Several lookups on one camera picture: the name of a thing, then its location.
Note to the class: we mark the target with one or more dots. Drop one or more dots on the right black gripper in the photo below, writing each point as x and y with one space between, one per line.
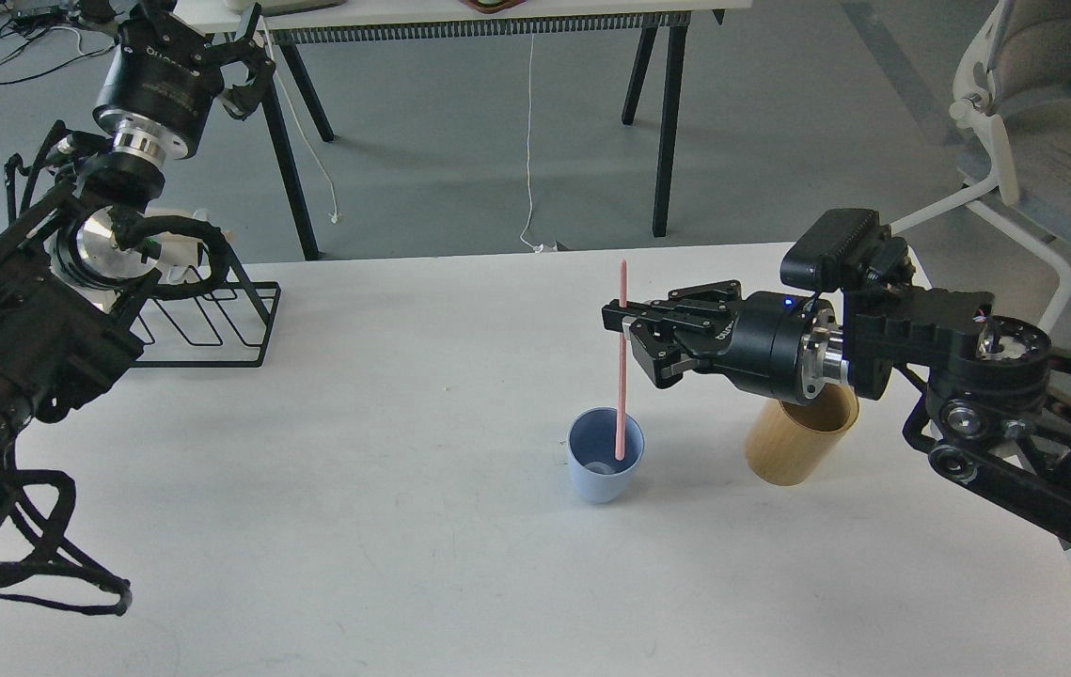
781 346

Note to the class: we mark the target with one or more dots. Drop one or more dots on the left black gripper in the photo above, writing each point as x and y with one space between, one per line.
155 74

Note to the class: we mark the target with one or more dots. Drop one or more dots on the pink chopstick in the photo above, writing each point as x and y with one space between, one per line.
622 396

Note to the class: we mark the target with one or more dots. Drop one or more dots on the blue cup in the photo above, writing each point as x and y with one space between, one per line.
596 473

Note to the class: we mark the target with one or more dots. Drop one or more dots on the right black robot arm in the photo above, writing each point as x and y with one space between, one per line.
987 418

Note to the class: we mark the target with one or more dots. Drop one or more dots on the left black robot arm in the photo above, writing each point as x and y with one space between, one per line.
80 257

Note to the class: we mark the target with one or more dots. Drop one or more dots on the white cup on rack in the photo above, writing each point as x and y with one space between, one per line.
183 259

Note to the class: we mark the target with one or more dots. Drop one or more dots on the background white table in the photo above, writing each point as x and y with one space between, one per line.
513 144

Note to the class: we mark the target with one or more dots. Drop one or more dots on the bamboo cylinder holder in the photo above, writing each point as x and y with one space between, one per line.
788 441

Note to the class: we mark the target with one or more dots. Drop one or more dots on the white office chair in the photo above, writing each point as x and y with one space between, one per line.
1016 168

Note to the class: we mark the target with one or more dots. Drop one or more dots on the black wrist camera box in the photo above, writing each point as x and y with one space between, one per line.
847 250

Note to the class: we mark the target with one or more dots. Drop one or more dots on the black wire dish rack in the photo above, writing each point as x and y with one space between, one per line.
229 327

